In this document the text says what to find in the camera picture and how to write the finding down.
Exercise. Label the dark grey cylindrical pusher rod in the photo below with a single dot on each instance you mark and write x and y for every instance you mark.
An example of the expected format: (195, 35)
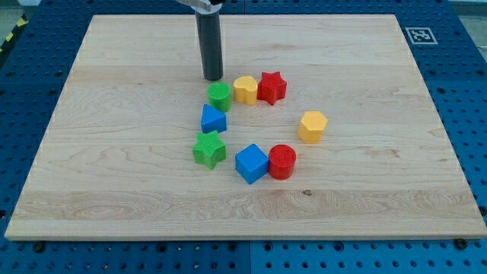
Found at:
(209, 34)

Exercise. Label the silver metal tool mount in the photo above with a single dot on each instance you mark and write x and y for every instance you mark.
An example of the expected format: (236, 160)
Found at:
(203, 5)

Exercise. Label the green cylinder block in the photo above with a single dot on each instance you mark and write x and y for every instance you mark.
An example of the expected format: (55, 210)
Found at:
(219, 96)

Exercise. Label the yellow heart block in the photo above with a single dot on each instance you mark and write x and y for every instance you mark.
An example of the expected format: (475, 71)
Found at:
(245, 90)

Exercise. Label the red star block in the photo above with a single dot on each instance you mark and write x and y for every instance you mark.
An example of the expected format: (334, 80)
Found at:
(272, 87)

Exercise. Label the blue triangle block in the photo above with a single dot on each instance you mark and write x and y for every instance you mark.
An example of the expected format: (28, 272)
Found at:
(213, 119)

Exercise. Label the green star block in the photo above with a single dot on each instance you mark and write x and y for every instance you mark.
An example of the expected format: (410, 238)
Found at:
(209, 149)

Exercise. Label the blue cube block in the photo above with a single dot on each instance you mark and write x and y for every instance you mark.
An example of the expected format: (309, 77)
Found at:
(252, 163)

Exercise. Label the yellow hexagon block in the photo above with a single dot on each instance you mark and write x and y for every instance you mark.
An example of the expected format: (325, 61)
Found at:
(312, 127)

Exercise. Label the red cylinder block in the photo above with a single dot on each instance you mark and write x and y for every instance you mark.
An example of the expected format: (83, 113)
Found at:
(282, 159)

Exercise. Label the white fiducial marker tag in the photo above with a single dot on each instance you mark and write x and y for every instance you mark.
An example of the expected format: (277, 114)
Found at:
(421, 36)

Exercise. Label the light wooden board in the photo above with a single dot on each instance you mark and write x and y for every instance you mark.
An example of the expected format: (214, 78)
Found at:
(116, 161)

